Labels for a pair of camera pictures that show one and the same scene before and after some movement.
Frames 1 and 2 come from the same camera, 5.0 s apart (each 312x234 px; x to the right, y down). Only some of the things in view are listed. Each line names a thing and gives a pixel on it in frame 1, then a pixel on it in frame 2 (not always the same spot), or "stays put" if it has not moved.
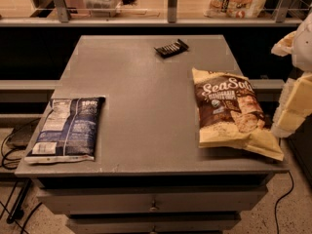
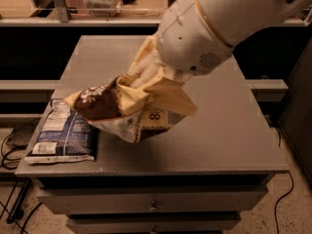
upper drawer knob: x=153 y=208 stays put
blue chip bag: x=69 y=132 stays put
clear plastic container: x=104 y=1 stays put
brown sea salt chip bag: x=231 y=114 to x=101 y=105
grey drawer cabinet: x=151 y=175 stays put
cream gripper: x=304 y=48 to x=191 y=39
